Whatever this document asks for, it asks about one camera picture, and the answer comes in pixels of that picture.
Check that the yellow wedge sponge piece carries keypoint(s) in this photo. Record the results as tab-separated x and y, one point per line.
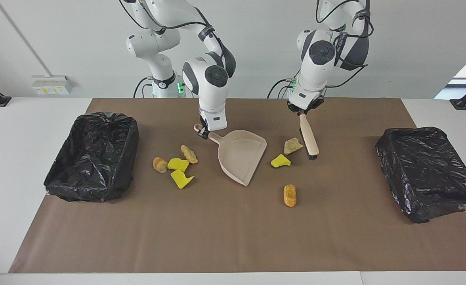
181	179

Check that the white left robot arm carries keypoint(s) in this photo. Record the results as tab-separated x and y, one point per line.
316	75

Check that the brown toy bread loaf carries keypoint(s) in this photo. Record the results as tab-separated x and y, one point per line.
290	195

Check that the beige plastic dustpan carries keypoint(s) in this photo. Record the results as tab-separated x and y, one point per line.
241	154

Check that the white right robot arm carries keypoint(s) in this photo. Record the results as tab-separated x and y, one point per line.
211	99

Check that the brown paper table mat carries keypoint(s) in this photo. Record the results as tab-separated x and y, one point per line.
233	245

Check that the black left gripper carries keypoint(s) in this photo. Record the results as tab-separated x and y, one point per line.
306	106

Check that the toy croissant pale underside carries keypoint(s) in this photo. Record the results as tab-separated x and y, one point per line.
293	146

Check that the white wall socket box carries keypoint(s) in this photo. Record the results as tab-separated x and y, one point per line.
50	84

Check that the small curved yellow sponge piece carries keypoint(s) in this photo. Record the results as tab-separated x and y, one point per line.
280	161

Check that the bin lined with black bag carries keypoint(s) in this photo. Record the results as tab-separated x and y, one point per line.
94	158
427	174

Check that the striped orange toy croissant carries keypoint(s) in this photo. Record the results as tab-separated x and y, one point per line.
160	165

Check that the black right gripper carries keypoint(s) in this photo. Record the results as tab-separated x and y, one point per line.
204	124

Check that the pale flaky toy pastry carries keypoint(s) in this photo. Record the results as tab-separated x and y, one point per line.
188	154

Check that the yellow blocky sponge piece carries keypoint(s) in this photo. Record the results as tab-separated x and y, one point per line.
176	164

